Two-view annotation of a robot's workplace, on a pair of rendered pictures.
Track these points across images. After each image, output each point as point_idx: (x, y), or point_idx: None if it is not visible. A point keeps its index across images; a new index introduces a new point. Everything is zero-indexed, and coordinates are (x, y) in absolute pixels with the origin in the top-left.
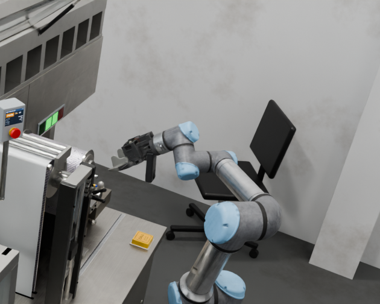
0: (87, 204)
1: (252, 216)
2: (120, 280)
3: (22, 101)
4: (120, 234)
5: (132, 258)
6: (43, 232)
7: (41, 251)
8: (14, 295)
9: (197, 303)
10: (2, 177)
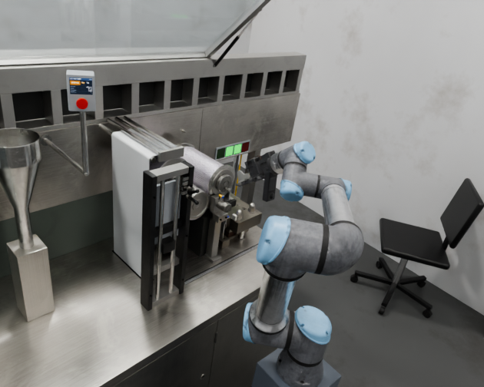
0: (186, 204)
1: (307, 239)
2: (232, 291)
3: (194, 121)
4: None
5: (256, 275)
6: None
7: None
8: None
9: (262, 332)
10: (82, 151)
